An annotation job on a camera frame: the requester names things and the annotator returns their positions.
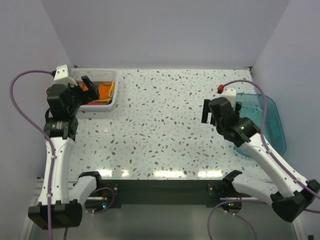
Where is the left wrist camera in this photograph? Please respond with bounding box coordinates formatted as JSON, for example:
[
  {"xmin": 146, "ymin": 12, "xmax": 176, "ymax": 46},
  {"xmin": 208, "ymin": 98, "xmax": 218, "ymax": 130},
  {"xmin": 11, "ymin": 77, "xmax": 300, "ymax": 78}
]
[{"xmin": 53, "ymin": 64, "xmax": 77, "ymax": 87}]

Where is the pink towel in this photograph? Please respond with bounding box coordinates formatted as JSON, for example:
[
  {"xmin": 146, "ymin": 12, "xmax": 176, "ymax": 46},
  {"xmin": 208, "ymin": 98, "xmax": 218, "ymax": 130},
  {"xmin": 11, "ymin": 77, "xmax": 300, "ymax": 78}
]
[{"xmin": 88, "ymin": 100, "xmax": 112, "ymax": 106}]

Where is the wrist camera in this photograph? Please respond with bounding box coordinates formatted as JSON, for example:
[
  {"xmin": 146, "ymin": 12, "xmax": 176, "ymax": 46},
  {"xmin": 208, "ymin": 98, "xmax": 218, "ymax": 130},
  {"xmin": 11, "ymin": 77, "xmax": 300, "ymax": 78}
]
[
  {"xmin": 53, "ymin": 64, "xmax": 77, "ymax": 87},
  {"xmin": 217, "ymin": 84, "xmax": 237, "ymax": 109}
]

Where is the orange grey patterned towel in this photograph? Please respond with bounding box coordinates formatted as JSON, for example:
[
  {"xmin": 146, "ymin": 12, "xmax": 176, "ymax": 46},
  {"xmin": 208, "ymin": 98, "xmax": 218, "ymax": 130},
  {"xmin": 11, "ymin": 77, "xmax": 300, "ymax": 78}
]
[{"xmin": 93, "ymin": 81, "xmax": 116, "ymax": 101}]

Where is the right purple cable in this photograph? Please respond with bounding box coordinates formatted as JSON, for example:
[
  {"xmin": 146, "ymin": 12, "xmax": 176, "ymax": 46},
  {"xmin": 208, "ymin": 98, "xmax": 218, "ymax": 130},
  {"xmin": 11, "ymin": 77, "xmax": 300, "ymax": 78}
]
[{"xmin": 207, "ymin": 79, "xmax": 320, "ymax": 240}]

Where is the teal plastic tub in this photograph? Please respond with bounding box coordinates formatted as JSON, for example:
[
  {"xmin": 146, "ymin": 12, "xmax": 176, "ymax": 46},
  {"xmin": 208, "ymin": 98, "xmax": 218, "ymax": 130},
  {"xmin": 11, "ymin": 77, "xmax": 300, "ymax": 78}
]
[{"xmin": 233, "ymin": 92, "xmax": 288, "ymax": 158}]

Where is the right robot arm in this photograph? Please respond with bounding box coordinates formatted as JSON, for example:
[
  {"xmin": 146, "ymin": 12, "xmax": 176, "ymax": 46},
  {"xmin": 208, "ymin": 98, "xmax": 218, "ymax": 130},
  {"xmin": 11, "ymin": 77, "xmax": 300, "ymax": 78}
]
[{"xmin": 201, "ymin": 97, "xmax": 320, "ymax": 223}]

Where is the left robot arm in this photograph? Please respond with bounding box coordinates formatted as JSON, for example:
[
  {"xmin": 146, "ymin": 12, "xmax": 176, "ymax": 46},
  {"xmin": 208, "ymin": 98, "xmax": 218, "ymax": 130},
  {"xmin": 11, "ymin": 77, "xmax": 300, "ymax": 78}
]
[{"xmin": 28, "ymin": 75, "xmax": 104, "ymax": 230}]

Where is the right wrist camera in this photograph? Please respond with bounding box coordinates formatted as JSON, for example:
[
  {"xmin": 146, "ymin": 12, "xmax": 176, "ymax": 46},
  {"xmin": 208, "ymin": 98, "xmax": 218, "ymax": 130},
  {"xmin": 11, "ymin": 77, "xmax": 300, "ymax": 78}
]
[{"xmin": 217, "ymin": 84, "xmax": 237, "ymax": 109}]

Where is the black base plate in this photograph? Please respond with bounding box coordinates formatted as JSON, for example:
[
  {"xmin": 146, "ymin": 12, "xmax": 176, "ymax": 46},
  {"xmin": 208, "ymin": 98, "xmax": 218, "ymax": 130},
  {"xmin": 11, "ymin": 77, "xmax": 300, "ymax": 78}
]
[{"xmin": 74, "ymin": 178, "xmax": 252, "ymax": 210}]

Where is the white plastic basket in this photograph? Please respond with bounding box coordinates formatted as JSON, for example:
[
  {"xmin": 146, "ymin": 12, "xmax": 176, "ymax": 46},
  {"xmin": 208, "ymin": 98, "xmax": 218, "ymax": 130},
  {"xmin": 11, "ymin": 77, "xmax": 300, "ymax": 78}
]
[{"xmin": 70, "ymin": 68, "xmax": 122, "ymax": 112}]

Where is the aluminium rail frame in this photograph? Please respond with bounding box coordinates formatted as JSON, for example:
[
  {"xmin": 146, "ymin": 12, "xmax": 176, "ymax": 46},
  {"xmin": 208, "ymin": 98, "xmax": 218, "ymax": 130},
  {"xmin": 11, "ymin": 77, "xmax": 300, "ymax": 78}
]
[{"xmin": 30, "ymin": 172, "xmax": 298, "ymax": 230}]

